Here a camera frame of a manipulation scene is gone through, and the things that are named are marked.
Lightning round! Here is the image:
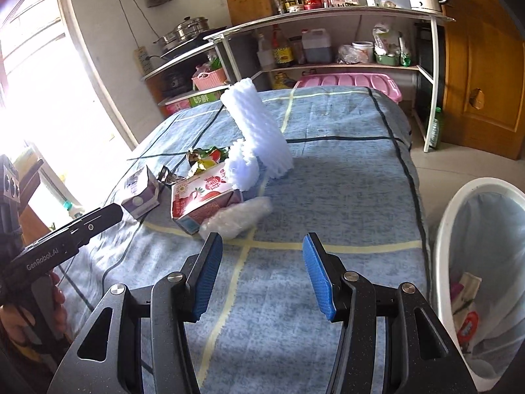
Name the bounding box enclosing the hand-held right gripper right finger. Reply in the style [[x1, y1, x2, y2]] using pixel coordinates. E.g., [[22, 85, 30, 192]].
[[302, 232, 478, 394]]

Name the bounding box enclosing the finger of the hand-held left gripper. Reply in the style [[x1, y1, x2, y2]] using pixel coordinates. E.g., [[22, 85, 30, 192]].
[[67, 203, 124, 252]]

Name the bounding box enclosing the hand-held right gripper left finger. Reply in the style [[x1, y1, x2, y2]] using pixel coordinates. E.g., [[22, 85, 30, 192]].
[[47, 232, 224, 394]]

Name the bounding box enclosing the clear plastic wrap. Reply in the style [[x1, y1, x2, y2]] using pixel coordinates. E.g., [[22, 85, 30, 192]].
[[199, 196, 273, 239]]

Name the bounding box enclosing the red strawberry carton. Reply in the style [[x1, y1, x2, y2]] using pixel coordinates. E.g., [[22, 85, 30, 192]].
[[171, 163, 247, 235]]

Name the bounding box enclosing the small brown sachet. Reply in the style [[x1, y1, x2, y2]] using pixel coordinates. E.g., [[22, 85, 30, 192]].
[[158, 166, 182, 185]]

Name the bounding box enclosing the small white foam net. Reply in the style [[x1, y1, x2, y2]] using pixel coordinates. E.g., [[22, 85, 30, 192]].
[[225, 140, 260, 191]]

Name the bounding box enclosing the yellow green wrapper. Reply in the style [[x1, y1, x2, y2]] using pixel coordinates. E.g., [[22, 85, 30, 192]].
[[188, 145, 230, 177]]

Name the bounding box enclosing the white plastic bin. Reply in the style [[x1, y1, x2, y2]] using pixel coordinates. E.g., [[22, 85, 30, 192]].
[[434, 177, 525, 393]]

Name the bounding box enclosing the beige paper bag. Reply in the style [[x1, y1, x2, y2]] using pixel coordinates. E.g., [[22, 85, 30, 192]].
[[457, 272, 483, 317]]

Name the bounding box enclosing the red round wrapper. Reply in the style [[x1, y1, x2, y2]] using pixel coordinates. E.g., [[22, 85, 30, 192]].
[[455, 311, 480, 344]]

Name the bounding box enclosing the tall white foam net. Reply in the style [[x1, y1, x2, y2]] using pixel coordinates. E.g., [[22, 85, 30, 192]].
[[220, 77, 294, 181]]

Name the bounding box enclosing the person's left hand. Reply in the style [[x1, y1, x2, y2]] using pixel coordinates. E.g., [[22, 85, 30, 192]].
[[0, 273, 69, 348]]

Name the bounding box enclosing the white spray bottle green cap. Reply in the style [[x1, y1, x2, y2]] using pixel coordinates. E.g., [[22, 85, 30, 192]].
[[61, 199, 85, 219]]

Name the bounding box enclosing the red cardboard box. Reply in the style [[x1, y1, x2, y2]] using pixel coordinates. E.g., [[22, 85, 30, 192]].
[[164, 96, 193, 118]]

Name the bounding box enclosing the window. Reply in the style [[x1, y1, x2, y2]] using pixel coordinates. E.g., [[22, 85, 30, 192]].
[[0, 0, 138, 222]]

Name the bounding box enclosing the small black appliance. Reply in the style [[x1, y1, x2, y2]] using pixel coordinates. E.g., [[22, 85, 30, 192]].
[[162, 70, 193, 95]]

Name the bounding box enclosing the green cardboard box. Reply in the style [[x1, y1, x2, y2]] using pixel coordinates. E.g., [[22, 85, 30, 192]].
[[189, 91, 223, 108]]

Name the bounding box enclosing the white power strip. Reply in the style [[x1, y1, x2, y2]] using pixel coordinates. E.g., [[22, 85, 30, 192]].
[[135, 47, 152, 76]]

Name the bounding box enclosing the small white shelf unit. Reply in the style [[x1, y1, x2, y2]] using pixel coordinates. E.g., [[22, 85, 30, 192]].
[[141, 41, 231, 109]]

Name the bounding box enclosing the pink woven basket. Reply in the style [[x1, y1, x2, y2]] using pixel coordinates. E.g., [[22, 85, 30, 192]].
[[192, 66, 227, 91]]

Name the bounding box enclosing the green plastic bottle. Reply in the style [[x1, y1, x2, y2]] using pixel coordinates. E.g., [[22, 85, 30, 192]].
[[429, 107, 444, 151]]

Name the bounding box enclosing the pink storage box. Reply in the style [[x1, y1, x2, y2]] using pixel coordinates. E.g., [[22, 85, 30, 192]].
[[293, 73, 402, 103]]

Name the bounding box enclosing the cooking oil bottle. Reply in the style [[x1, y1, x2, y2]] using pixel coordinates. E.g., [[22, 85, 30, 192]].
[[271, 72, 297, 90]]

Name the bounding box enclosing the black induction cooker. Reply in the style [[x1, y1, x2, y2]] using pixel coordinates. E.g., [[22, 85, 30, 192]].
[[160, 28, 229, 59]]

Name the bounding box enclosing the steel steamer pot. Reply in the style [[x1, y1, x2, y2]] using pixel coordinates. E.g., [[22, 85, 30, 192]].
[[154, 16, 210, 50]]

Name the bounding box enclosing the crumpled clear plastic bag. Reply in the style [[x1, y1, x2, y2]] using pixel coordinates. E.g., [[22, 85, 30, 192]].
[[337, 45, 362, 65]]

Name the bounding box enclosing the dark plastic container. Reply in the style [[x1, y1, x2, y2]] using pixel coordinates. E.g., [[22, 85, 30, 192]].
[[289, 36, 306, 65]]

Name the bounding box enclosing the white plastic bottle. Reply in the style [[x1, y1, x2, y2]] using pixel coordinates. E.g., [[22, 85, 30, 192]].
[[256, 34, 275, 71]]

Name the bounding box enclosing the soy sauce bottle yellow label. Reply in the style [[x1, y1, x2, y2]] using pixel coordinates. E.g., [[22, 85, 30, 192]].
[[271, 25, 294, 69]]

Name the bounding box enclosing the white plastic tub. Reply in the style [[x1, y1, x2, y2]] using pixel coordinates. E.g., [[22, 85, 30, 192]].
[[352, 41, 375, 64]]

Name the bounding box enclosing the jerry can dark liquid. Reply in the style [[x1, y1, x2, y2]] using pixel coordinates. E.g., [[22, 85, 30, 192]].
[[301, 28, 332, 65]]

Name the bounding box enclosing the white printed plastic bag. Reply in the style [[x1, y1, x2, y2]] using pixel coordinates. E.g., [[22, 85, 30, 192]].
[[372, 22, 400, 56]]

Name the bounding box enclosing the large grey shelf unit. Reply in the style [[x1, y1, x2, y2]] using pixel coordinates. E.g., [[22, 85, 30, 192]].
[[203, 5, 456, 153]]

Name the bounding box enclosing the wooden door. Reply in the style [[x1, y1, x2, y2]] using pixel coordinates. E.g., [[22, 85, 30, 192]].
[[430, 0, 525, 161]]

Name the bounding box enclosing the thin grey wall cable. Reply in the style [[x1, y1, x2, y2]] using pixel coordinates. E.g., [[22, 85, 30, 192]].
[[112, 0, 161, 50]]

